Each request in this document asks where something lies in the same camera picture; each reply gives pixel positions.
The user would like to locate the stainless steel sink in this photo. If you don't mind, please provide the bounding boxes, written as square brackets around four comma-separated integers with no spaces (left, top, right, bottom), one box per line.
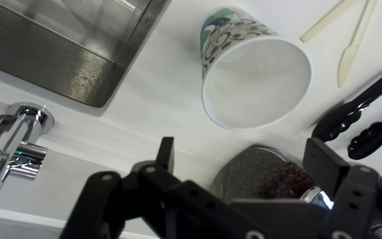
[0,0,171,109]

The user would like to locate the patterned paper coffee cup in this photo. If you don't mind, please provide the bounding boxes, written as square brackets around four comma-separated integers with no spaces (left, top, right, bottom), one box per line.
[199,4,313,131]

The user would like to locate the black plastic tongs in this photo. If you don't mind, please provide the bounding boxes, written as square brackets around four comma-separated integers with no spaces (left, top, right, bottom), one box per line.
[310,58,382,162]

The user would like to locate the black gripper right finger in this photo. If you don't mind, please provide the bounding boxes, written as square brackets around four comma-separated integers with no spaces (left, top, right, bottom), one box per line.
[301,135,382,239]

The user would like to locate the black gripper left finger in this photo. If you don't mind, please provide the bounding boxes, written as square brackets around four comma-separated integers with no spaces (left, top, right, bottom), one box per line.
[58,135,246,239]

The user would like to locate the cream plastic knife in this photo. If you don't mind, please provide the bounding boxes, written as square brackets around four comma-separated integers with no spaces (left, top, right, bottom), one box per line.
[335,0,379,89]

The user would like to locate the small chrome faucet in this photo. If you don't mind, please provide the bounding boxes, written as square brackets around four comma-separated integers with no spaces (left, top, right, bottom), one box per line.
[0,101,55,223]

